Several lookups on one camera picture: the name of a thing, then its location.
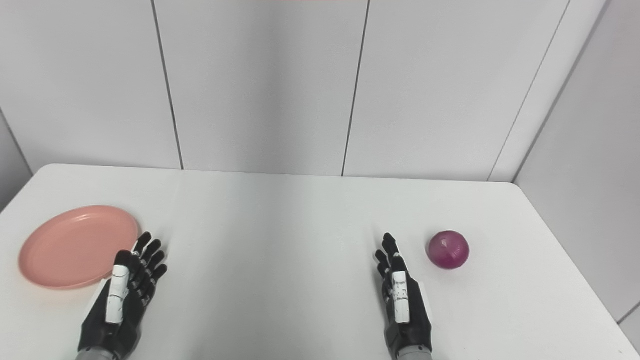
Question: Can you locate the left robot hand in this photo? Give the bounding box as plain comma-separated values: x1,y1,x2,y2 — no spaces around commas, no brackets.
77,231,169,359

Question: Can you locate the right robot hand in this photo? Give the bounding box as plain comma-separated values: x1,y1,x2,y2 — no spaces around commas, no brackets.
375,232,434,358

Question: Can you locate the purple red onion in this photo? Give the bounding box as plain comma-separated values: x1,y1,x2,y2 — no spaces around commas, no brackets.
426,230,470,270

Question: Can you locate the pink plate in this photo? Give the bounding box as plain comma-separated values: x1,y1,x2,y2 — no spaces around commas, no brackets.
18,205,141,290

